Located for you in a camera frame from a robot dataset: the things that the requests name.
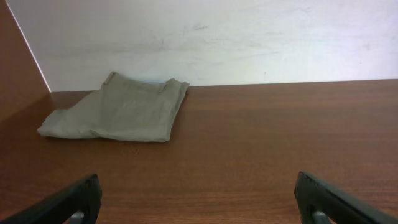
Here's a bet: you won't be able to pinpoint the folded khaki trousers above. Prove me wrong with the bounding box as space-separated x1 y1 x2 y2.
37 72 189 142

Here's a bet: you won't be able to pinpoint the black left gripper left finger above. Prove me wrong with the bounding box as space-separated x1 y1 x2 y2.
1 174 102 224

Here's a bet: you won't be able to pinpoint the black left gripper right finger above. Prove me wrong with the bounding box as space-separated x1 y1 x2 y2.
294 172 397 224

